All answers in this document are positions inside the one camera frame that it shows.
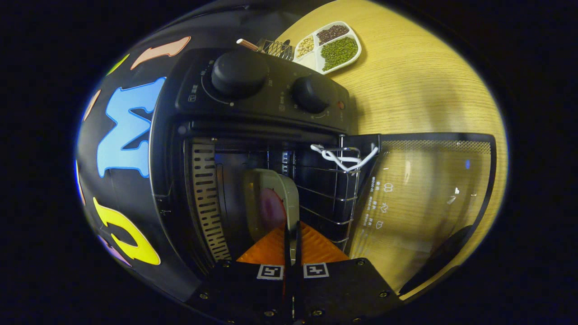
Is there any metal wire cutlery holder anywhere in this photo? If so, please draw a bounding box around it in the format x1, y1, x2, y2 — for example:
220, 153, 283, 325
255, 38, 295, 61

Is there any white divided tray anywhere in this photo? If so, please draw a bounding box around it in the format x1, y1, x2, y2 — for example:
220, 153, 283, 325
293, 21, 363, 75

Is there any cream square plate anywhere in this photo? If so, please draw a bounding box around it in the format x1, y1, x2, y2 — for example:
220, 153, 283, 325
243, 168, 300, 265

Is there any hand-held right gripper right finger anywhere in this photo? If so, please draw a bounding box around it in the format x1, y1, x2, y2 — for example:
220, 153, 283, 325
293, 220, 402, 323

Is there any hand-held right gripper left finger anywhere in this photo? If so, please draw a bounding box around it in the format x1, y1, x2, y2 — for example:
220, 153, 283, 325
187, 223, 294, 323

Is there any white cord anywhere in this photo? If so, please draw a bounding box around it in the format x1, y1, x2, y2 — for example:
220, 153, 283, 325
311, 144, 379, 173

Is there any pink ham slice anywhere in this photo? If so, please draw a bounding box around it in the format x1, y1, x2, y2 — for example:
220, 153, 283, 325
259, 187, 287, 231

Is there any metal oven rack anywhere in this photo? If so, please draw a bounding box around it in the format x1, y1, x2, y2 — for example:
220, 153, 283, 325
266, 144, 362, 253

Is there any pile of soybeans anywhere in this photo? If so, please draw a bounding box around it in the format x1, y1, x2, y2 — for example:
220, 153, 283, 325
297, 36, 315, 58

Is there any pile of red beans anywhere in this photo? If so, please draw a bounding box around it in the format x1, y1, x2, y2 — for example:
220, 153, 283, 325
316, 24, 349, 45

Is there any pile of green mung beans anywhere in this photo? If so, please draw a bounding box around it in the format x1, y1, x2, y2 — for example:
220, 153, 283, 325
321, 37, 359, 71

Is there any black electric oven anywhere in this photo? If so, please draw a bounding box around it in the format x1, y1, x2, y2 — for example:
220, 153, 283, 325
149, 46, 497, 302

